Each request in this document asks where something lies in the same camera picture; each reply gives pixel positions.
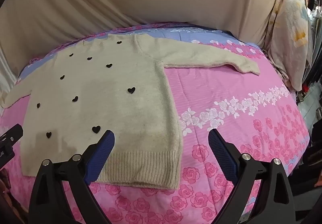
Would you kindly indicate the hanging clothes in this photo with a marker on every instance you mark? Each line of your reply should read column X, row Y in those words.
column 314, row 63

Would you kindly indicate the beige sweater with black hearts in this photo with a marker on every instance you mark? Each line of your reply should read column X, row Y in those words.
column 100, row 93

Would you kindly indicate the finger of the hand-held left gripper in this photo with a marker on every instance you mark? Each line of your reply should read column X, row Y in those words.
column 13, row 134

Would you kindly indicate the pink floral blanket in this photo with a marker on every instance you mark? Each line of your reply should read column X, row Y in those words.
column 239, row 118

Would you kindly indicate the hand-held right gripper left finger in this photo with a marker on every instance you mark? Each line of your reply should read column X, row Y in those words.
column 100, row 154

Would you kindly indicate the pale floral quilt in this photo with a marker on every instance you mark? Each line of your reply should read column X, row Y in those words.
column 289, row 35

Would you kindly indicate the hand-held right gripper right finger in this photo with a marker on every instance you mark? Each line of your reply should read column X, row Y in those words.
column 222, row 154

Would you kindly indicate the white curtain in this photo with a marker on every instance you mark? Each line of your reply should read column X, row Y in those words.
column 6, row 73

